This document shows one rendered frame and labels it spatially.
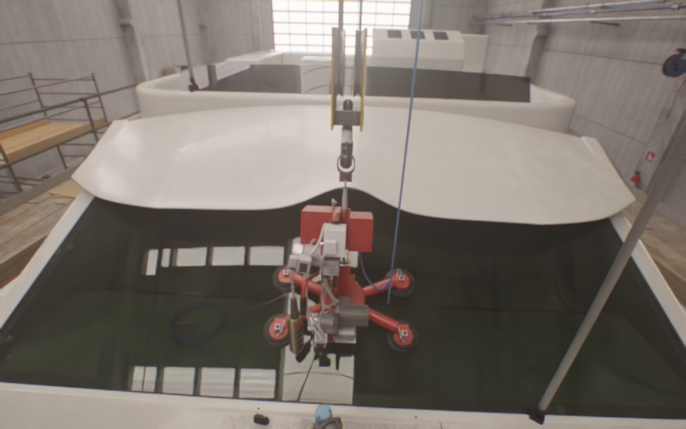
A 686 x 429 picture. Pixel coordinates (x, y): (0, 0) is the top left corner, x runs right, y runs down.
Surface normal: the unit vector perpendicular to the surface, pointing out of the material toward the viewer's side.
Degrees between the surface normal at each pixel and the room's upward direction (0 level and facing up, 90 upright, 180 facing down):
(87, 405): 50
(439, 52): 61
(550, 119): 90
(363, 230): 73
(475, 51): 89
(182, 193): 20
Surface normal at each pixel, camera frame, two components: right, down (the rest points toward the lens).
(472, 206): 0.04, -0.65
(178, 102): -0.04, 0.48
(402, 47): -0.03, 0.00
